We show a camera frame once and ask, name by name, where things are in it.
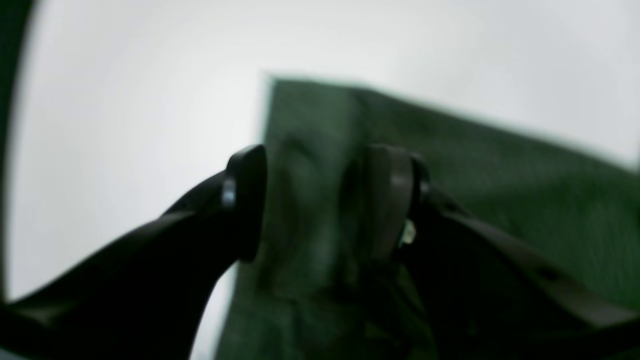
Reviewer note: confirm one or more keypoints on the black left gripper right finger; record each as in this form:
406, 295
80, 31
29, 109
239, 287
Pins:
485, 294

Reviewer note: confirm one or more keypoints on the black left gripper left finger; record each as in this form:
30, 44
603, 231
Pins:
142, 296

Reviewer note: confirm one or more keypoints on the dark green long-sleeve shirt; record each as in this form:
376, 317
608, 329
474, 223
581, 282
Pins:
307, 295

